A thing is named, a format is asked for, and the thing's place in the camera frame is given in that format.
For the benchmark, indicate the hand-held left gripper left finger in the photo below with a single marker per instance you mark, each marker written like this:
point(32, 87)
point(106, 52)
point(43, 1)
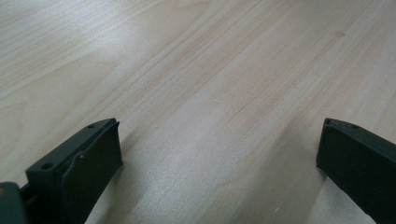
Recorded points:
point(87, 168)

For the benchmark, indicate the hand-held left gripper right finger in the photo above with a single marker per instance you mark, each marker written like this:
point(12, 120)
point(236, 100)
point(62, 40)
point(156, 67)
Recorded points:
point(358, 165)

